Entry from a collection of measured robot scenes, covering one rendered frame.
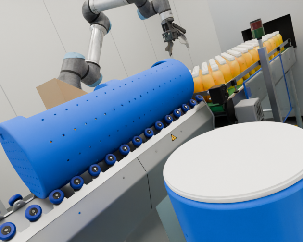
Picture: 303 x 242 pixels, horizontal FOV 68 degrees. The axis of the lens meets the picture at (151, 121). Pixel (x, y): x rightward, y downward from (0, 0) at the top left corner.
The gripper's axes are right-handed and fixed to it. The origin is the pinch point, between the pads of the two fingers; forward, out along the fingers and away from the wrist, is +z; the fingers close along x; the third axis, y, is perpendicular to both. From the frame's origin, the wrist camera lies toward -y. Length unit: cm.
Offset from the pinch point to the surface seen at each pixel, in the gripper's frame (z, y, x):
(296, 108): 88, -137, 19
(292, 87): 65, -135, 19
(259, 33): 5.5, -24.3, 38.3
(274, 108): 52, -27, 35
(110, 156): 30, 77, 10
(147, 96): 15, 52, 14
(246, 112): 43, 2, 31
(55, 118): 9, 91, 11
